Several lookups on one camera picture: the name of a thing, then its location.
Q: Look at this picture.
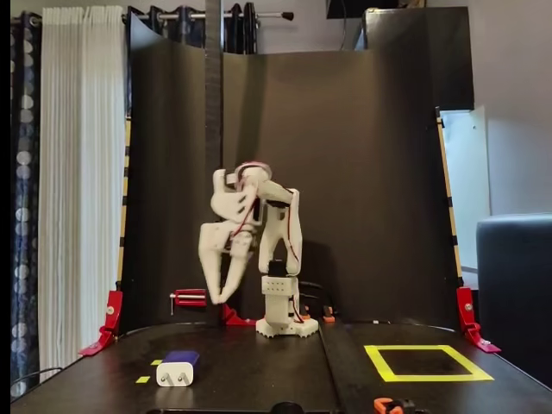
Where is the dark dotted curtain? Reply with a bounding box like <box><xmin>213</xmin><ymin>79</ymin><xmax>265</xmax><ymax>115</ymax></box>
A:
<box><xmin>10</xmin><ymin>11</ymin><xmax>43</xmax><ymax>402</ymax></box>

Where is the yellow black striped stick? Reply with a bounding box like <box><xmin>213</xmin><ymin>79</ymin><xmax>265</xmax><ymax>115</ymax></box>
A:
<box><xmin>115</xmin><ymin>116</ymin><xmax>133</xmax><ymax>291</ymax></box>
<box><xmin>434</xmin><ymin>106</ymin><xmax>463</xmax><ymax>291</ymax></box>

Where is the red base bracket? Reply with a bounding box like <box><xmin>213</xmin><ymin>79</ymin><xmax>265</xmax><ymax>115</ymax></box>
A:
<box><xmin>220</xmin><ymin>295</ymin><xmax>256</xmax><ymax>328</ymax></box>

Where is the dark wall screen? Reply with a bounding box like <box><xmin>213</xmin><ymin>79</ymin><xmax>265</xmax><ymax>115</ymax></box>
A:
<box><xmin>325</xmin><ymin>0</ymin><xmax>428</xmax><ymax>21</ymax></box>

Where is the black round knob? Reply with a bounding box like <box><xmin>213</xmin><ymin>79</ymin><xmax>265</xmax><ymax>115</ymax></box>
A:
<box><xmin>270</xmin><ymin>400</ymin><xmax>306</xmax><ymax>414</ymax></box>

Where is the thick black cable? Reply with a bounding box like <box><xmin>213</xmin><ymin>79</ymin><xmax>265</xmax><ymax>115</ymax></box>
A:
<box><xmin>297</xmin><ymin>279</ymin><xmax>342</xmax><ymax>323</ymax></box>

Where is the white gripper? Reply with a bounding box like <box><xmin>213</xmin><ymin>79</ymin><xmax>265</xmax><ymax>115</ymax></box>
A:
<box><xmin>198</xmin><ymin>220</ymin><xmax>260</xmax><ymax>305</ymax></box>

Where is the yellow tape square outline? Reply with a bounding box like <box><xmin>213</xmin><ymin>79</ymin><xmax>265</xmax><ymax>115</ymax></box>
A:
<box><xmin>364</xmin><ymin>343</ymin><xmax>495</xmax><ymax>384</ymax></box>

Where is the black curtain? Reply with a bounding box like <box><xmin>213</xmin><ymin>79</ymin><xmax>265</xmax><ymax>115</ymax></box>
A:
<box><xmin>148</xmin><ymin>2</ymin><xmax>260</xmax><ymax>55</ymax></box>

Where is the blue charger plug block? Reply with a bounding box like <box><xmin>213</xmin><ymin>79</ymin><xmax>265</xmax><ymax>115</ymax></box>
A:
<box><xmin>154</xmin><ymin>349</ymin><xmax>202</xmax><ymax>388</ymax></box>

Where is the red metal c-clamp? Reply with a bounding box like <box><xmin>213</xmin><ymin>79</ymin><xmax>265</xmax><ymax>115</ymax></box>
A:
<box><xmin>169</xmin><ymin>288</ymin><xmax>207</xmax><ymax>317</ymax></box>

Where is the red corner bracket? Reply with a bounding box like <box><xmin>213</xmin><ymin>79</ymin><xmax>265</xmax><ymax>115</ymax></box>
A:
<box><xmin>78</xmin><ymin>290</ymin><xmax>124</xmax><ymax>357</ymax></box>
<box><xmin>455</xmin><ymin>286</ymin><xmax>502</xmax><ymax>355</ymax></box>

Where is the white pleated curtain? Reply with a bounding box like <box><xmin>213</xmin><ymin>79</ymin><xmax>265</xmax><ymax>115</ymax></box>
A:
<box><xmin>37</xmin><ymin>4</ymin><xmax>130</xmax><ymax>385</ymax></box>

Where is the black backdrop board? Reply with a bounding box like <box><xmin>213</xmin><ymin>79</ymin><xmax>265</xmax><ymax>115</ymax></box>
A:
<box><xmin>116</xmin><ymin>6</ymin><xmax>474</xmax><ymax>337</ymax></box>

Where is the black upright pole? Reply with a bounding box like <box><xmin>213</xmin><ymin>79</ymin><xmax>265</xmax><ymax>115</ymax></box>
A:
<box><xmin>204</xmin><ymin>0</ymin><xmax>224</xmax><ymax>331</ymax></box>

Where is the metal curtain rod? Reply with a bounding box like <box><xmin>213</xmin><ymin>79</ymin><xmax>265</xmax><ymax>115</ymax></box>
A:
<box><xmin>124</xmin><ymin>11</ymin><xmax>295</xmax><ymax>22</ymax></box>

